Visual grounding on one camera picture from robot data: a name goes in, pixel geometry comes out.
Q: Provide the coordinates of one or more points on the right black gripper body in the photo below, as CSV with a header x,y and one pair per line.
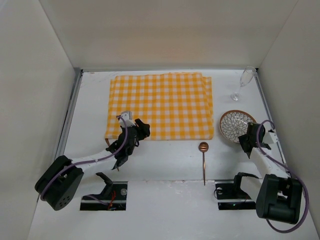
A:
x,y
249,142

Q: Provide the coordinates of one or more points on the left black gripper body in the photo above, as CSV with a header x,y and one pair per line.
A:
x,y
124,152

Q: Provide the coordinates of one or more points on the yellow white checkered cloth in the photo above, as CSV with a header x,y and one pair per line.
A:
x,y
176,105

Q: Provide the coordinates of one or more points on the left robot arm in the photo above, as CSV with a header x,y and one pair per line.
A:
x,y
61,182

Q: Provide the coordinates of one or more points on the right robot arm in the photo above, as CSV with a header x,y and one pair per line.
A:
x,y
277,196

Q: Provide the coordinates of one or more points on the patterned ceramic plate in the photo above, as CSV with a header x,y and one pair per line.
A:
x,y
234,123

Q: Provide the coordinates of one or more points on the copper spoon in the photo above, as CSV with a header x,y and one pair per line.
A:
x,y
203,148

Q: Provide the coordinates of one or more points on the clear champagne flute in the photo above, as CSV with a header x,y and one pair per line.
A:
x,y
246,77

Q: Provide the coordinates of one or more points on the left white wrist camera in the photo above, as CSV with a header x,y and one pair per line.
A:
x,y
126,118

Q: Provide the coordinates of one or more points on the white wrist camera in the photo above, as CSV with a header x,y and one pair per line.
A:
x,y
270,137
126,118

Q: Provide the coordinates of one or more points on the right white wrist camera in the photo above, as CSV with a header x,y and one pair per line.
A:
x,y
270,137

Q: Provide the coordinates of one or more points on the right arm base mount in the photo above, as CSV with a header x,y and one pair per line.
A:
x,y
230,196

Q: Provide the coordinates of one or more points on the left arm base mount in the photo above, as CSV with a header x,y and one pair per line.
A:
x,y
110,197

